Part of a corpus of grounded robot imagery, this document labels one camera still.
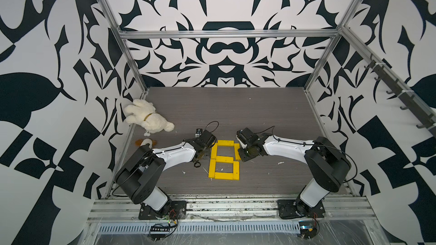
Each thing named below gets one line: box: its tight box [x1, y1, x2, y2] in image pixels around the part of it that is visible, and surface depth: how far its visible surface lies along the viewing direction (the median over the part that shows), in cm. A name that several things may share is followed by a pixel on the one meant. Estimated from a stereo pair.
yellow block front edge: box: [214, 171, 234, 180], surface depth 85 cm
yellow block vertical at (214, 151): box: [211, 142, 218, 159], surface depth 93 cm
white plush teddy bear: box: [123, 99, 175, 134], surface depth 98 cm
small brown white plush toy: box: [135, 138, 158, 149], surface depth 95 cm
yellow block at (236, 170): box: [232, 161, 240, 181], surface depth 86 cm
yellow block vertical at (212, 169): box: [208, 158, 216, 179], surface depth 87 cm
